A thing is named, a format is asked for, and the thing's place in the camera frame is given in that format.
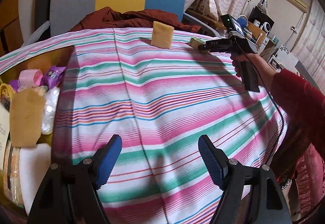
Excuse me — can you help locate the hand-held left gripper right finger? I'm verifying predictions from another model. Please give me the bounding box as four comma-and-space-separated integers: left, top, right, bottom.
198, 135, 292, 224

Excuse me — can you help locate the black open box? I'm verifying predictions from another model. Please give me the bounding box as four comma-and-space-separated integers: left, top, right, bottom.
248, 7, 275, 34

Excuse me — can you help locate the white box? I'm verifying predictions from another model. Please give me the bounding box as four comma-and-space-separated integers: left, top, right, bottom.
0, 105, 11, 171

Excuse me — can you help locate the black cable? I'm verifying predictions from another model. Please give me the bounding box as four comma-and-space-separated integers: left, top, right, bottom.
236, 37, 285, 163

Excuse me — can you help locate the person's right forearm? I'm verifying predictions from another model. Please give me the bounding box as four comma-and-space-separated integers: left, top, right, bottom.
261, 58, 325, 174

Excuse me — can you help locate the purple snack packet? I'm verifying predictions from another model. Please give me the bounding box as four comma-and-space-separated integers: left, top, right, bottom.
9, 79, 21, 92
41, 65, 66, 89

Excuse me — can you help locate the white foam block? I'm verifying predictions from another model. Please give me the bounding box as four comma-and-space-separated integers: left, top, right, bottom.
19, 143, 52, 214

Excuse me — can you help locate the white plastic bag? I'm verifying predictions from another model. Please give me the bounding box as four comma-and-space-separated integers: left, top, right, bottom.
41, 85, 61, 135

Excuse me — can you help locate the person's right hand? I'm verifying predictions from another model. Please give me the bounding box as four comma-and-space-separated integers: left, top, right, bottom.
230, 52, 270, 80

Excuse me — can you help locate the maroon cloth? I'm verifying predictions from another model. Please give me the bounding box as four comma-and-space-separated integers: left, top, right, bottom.
69, 6, 202, 34

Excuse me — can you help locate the gold metal tin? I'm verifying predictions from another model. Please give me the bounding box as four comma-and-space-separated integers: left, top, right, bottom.
0, 45, 75, 214

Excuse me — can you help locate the pink patterned cloth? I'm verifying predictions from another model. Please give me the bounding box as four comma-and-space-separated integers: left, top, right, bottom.
295, 143, 325, 214

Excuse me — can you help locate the wooden wardrobe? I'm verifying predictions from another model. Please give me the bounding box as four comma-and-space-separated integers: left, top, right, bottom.
0, 0, 23, 54

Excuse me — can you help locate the pink roll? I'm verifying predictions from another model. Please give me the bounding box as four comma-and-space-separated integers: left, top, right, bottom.
19, 69, 43, 86

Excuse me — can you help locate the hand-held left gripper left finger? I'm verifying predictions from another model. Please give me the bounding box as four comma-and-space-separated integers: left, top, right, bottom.
27, 135, 123, 224

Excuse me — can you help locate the wooden side table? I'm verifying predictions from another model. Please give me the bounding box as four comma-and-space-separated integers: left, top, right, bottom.
185, 8, 229, 37

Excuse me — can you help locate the small green box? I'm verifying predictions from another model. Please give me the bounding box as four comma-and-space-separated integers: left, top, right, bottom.
190, 37, 206, 48

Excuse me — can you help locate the striped tablecloth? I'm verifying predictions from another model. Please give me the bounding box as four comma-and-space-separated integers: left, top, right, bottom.
0, 26, 290, 224

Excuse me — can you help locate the yellow knitted cloth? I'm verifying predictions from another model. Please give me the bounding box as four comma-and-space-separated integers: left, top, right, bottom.
0, 83, 16, 113

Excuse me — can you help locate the white plastic cabinet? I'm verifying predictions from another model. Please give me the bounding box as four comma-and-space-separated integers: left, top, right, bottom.
279, 46, 300, 70

